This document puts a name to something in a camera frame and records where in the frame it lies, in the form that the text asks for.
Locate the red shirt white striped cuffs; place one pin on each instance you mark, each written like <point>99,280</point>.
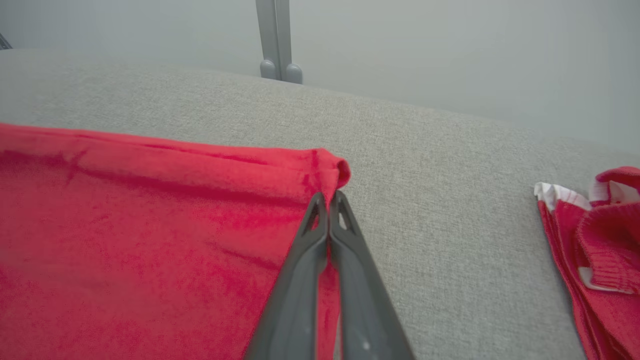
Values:
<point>150,240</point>

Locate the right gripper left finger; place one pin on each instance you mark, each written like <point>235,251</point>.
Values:
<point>295,300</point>

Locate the red shorts white stripe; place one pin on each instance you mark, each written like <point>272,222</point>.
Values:
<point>600,260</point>

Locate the grey partition base rail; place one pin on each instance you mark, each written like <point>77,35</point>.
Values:
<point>4,42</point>

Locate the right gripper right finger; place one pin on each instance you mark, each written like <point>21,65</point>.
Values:
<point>365,310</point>

